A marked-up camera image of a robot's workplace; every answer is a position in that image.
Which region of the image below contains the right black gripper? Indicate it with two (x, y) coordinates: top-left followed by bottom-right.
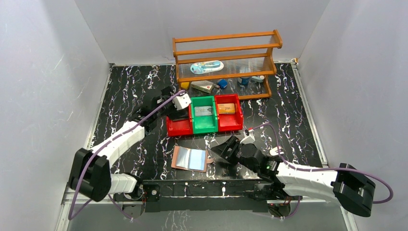
(211, 135), (258, 173)

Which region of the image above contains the pink leather card holder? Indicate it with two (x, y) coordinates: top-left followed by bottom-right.
(171, 146), (214, 172)

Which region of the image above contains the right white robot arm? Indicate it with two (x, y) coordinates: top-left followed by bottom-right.
(211, 132), (376, 217)

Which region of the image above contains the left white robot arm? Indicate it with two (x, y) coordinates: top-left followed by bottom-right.
(68, 87), (191, 202)

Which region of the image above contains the red bin with dark card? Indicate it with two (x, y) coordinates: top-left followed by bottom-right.
(166, 106), (193, 137)

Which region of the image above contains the red bin with orange card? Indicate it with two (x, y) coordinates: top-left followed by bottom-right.
(214, 94), (243, 132)

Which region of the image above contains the grey credit card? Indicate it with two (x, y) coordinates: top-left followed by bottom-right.
(194, 106), (213, 116)

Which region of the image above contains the orange credit card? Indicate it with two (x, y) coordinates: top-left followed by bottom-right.
(217, 103), (236, 114)

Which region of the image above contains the yellow small object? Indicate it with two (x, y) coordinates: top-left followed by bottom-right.
(180, 82), (190, 90)

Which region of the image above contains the green plastic bin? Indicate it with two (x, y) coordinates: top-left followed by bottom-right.
(191, 96), (218, 134)

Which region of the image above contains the blue white oval package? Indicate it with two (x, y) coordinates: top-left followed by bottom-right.
(190, 60), (224, 75)

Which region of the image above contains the blue small object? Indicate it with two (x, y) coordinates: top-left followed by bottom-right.
(217, 79), (228, 89)

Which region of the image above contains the blue cup on shelf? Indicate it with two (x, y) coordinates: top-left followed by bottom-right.
(237, 77), (251, 86)

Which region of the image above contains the teal white tube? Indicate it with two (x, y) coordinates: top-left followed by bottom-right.
(251, 75), (265, 83)

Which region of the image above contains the wooden shelf rack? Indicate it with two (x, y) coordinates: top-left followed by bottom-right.
(172, 29), (283, 100)

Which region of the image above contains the black base frame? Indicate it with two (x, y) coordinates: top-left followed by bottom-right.
(113, 179), (302, 218)

